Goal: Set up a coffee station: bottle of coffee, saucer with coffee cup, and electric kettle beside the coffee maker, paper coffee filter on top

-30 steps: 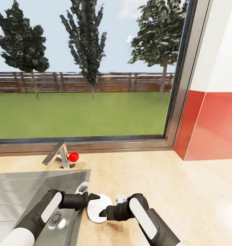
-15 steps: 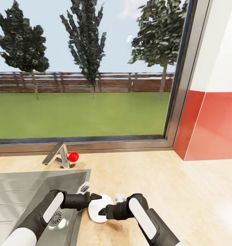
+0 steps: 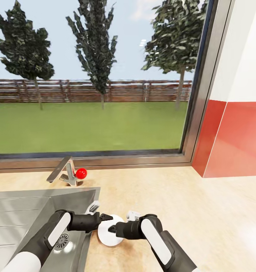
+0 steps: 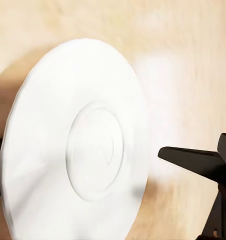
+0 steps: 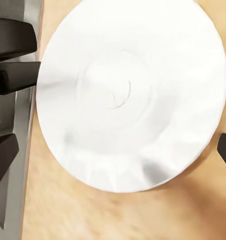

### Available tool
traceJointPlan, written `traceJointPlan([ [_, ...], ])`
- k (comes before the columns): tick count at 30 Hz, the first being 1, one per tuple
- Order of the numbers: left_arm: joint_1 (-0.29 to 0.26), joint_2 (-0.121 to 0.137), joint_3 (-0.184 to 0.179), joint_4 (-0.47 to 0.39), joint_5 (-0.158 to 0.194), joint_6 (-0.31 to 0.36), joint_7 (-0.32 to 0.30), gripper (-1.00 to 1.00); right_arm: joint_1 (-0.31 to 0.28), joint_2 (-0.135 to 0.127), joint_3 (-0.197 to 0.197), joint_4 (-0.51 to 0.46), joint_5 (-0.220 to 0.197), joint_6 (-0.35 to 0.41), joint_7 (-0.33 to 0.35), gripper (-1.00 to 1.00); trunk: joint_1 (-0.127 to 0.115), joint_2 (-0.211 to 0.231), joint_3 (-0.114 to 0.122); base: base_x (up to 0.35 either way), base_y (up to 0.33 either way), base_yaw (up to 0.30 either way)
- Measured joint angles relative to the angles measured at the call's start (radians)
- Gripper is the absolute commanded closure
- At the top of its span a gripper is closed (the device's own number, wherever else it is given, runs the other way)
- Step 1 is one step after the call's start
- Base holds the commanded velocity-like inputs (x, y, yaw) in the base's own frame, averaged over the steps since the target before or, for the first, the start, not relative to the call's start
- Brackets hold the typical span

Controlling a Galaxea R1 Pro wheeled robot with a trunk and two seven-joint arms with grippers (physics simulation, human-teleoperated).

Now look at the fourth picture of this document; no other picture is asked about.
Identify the saucer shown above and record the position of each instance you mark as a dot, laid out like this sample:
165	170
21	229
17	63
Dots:
76	150

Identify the countertop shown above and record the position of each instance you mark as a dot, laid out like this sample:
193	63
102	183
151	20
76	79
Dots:
177	49

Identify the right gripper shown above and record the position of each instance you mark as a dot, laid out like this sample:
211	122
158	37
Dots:
208	164

